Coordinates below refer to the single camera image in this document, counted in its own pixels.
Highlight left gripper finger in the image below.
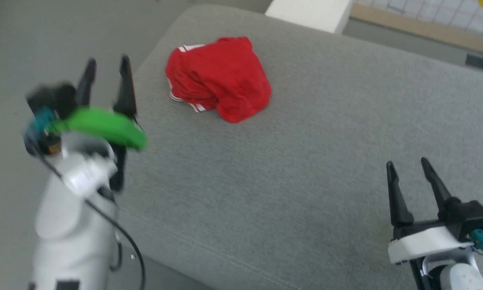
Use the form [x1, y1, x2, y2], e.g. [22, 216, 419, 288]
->
[112, 54, 137, 118]
[75, 58, 97, 108]

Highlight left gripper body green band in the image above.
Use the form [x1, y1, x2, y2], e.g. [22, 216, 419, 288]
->
[44, 107, 147, 192]

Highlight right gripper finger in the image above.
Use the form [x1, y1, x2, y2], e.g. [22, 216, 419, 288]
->
[386, 161, 414, 227]
[421, 157, 462, 220]

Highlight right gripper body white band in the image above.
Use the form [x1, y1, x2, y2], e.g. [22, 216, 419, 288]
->
[388, 221, 478, 290]

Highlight red shirt white sleeves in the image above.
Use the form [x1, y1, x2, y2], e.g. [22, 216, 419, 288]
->
[165, 36, 272, 124]

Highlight grey fabric sofa cushion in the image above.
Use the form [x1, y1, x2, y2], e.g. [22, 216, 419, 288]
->
[117, 4, 483, 290]

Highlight small black floor plate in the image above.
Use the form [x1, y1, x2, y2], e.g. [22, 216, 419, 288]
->
[466, 53, 483, 71]

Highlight lemon print partition screen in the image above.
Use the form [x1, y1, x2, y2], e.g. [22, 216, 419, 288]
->
[350, 0, 483, 55]

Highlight white box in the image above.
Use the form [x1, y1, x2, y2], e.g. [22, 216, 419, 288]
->
[265, 0, 353, 34]

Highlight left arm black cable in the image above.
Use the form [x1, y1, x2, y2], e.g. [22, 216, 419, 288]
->
[32, 149, 146, 290]

